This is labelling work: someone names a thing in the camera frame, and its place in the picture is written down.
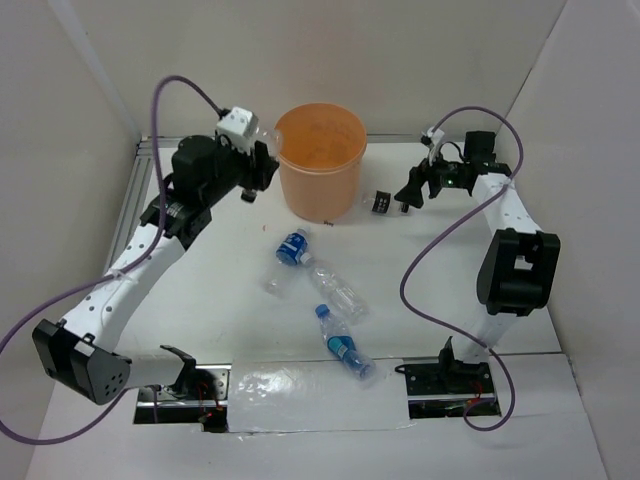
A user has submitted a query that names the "Pepsi label clear bottle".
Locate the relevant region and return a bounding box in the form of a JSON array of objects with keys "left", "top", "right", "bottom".
[{"left": 239, "top": 126, "right": 285, "bottom": 203}]

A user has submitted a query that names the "clear white cap bottle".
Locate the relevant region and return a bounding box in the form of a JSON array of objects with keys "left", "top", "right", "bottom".
[{"left": 300, "top": 252, "right": 369, "bottom": 323}]

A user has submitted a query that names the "black label small bottle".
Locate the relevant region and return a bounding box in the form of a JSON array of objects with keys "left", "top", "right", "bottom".
[{"left": 362, "top": 190, "right": 410, "bottom": 217}]

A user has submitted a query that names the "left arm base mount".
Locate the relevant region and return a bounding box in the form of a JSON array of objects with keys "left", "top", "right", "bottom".
[{"left": 133, "top": 348, "right": 231, "bottom": 433}]

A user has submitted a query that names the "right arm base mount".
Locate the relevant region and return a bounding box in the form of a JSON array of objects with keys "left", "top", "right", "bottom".
[{"left": 394, "top": 338, "right": 501, "bottom": 420}]

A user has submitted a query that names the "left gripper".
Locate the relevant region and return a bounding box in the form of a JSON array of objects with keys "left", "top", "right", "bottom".
[{"left": 203, "top": 128, "right": 280, "bottom": 207}]

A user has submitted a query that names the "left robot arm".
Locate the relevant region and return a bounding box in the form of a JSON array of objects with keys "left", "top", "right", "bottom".
[{"left": 32, "top": 134, "right": 282, "bottom": 405}]

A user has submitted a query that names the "blue cap crushed bottle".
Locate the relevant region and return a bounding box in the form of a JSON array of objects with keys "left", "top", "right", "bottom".
[{"left": 315, "top": 304, "right": 377, "bottom": 388}]

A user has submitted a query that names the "orange plastic bin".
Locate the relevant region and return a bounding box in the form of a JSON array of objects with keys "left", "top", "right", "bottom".
[{"left": 276, "top": 103, "right": 367, "bottom": 223}]

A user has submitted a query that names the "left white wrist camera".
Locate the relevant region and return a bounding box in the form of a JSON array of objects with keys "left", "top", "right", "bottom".
[{"left": 216, "top": 106, "right": 259, "bottom": 153}]

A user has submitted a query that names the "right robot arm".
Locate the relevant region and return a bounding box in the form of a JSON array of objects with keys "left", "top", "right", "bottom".
[{"left": 395, "top": 129, "right": 561, "bottom": 392}]

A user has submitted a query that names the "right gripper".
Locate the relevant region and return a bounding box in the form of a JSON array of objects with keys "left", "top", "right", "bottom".
[{"left": 395, "top": 145, "right": 466, "bottom": 208}]

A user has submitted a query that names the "blue label clear bottle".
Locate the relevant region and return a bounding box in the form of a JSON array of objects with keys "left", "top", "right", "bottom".
[{"left": 262, "top": 227, "right": 310, "bottom": 298}]

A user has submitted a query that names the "aluminium frame rail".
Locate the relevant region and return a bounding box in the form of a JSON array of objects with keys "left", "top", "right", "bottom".
[{"left": 102, "top": 133, "right": 496, "bottom": 286}]

